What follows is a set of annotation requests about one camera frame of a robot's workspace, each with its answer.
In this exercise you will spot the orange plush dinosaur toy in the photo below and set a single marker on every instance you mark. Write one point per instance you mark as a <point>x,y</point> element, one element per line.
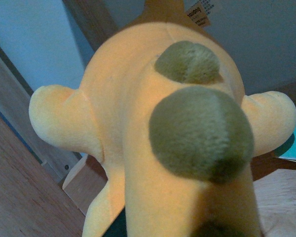
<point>162,108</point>

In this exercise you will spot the light wooden block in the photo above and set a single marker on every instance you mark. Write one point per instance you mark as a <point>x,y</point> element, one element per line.
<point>84,182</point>

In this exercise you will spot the brown paper toy tag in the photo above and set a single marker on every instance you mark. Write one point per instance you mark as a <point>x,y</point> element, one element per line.
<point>199,10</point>

